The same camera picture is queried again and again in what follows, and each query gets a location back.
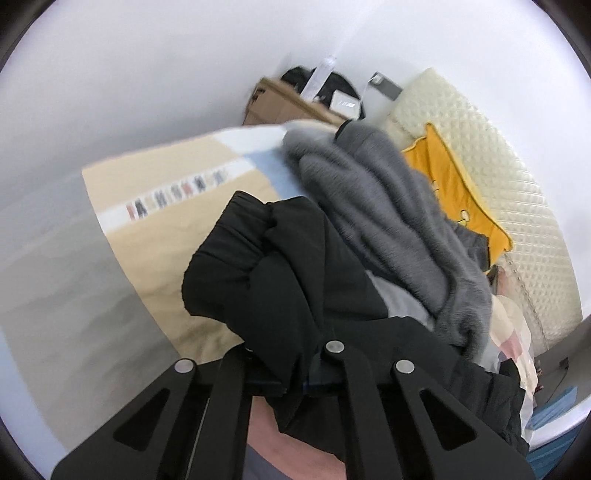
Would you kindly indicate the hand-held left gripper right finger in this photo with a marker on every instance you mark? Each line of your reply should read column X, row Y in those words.
column 323, row 379

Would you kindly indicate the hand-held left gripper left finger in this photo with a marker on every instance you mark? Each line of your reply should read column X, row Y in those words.
column 265, row 388

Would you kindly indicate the black jacket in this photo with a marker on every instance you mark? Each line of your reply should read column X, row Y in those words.
column 295, row 286

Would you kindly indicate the light grey cloth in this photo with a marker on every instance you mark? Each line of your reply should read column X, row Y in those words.
column 401, row 300

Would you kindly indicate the beige blue printed bed sheet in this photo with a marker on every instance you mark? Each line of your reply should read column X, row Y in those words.
column 152, row 258

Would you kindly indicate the grey fleece garment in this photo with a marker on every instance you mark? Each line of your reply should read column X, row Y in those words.
column 383, row 207

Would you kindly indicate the pastel checked cloth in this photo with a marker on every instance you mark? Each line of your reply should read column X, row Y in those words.
column 512, row 332

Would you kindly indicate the yellow pillow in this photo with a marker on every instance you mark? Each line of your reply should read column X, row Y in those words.
column 443, row 175

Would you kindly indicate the cream quilted headboard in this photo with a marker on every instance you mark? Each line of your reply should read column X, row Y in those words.
column 508, row 184

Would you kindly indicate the brown cardboard box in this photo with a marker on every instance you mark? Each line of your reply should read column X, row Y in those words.
column 281, row 108

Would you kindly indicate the white flat device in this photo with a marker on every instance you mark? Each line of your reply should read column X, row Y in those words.
column 345, row 102

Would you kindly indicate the black bag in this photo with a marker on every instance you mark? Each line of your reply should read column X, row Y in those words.
column 339, row 83

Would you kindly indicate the grey wall bracket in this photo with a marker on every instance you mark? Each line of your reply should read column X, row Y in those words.
column 385, row 85

